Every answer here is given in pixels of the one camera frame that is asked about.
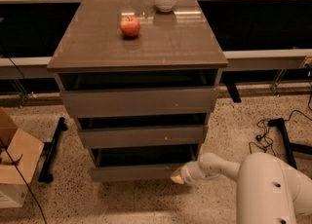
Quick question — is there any grey bottom drawer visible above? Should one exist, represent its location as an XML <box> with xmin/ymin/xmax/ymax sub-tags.
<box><xmin>89</xmin><ymin>144</ymin><xmax>201</xmax><ymax>182</ymax></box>

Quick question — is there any grey drawer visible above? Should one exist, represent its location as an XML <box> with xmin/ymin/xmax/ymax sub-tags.
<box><xmin>78</xmin><ymin>113</ymin><xmax>207</xmax><ymax>148</ymax></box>
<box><xmin>59</xmin><ymin>69</ymin><xmax>218</xmax><ymax>118</ymax></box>
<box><xmin>89</xmin><ymin>144</ymin><xmax>201</xmax><ymax>182</ymax></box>

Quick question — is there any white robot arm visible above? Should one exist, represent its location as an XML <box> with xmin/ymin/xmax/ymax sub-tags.
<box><xmin>171</xmin><ymin>153</ymin><xmax>312</xmax><ymax>224</ymax></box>

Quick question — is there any grey middle drawer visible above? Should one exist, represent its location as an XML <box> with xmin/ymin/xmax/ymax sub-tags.
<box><xmin>78</xmin><ymin>113</ymin><xmax>207</xmax><ymax>148</ymax></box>

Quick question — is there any grey drawer cabinet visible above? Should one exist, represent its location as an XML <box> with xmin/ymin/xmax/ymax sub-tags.
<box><xmin>47</xmin><ymin>0</ymin><xmax>229</xmax><ymax>170</ymax></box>

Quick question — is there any grey top drawer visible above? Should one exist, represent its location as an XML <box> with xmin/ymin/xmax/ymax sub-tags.
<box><xmin>59</xmin><ymin>69</ymin><xmax>218</xmax><ymax>118</ymax></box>

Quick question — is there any black centre table leg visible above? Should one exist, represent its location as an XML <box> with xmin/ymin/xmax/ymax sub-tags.
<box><xmin>225</xmin><ymin>82</ymin><xmax>242</xmax><ymax>103</ymax></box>

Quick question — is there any black right floor leg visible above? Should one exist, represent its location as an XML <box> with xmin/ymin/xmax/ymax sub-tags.
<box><xmin>268</xmin><ymin>118</ymin><xmax>312</xmax><ymax>168</ymax></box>

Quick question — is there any black floor leg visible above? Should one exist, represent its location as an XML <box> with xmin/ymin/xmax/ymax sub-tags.
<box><xmin>268</xmin><ymin>118</ymin><xmax>312</xmax><ymax>168</ymax></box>
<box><xmin>38</xmin><ymin>117</ymin><xmax>68</xmax><ymax>183</ymax></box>

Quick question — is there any black left floor leg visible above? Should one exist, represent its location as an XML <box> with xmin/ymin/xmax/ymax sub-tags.
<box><xmin>38</xmin><ymin>117</ymin><xmax>68</xmax><ymax>183</ymax></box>

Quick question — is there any cardboard box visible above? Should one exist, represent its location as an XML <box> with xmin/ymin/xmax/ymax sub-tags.
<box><xmin>0</xmin><ymin>108</ymin><xmax>44</xmax><ymax>208</ymax></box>

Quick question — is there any red apple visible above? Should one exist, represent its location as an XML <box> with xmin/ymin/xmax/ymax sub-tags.
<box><xmin>120</xmin><ymin>16</ymin><xmax>140</xmax><ymax>37</ymax></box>

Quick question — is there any black tangled floor cable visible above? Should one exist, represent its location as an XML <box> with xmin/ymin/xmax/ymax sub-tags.
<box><xmin>249</xmin><ymin>109</ymin><xmax>312</xmax><ymax>158</ymax></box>

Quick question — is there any black cable at left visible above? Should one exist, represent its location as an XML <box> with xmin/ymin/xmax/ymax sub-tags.
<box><xmin>0</xmin><ymin>51</ymin><xmax>50</xmax><ymax>224</ymax></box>

